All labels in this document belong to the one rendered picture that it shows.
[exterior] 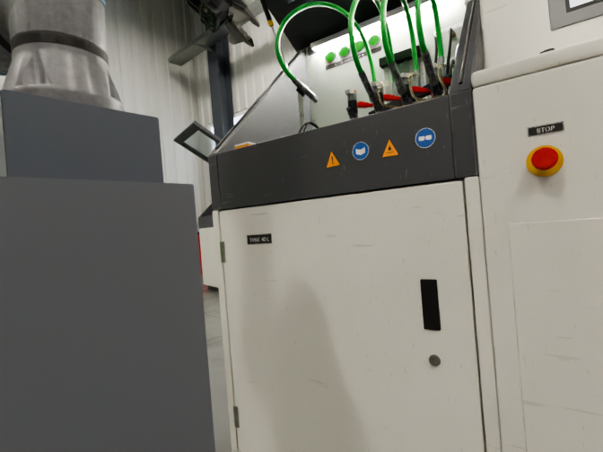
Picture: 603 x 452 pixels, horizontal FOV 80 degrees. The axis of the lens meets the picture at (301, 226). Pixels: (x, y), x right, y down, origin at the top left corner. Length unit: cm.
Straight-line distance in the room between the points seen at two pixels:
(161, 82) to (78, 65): 814
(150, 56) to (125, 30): 61
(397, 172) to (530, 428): 51
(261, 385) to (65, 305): 68
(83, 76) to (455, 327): 73
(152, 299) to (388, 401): 56
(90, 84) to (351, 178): 51
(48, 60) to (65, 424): 43
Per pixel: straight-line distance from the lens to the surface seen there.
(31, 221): 47
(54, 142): 52
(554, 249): 73
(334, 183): 83
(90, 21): 64
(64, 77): 57
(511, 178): 73
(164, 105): 855
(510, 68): 77
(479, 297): 75
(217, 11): 115
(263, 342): 101
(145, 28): 906
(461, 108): 76
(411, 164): 76
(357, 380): 89
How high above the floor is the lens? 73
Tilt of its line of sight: level
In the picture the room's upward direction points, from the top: 5 degrees counter-clockwise
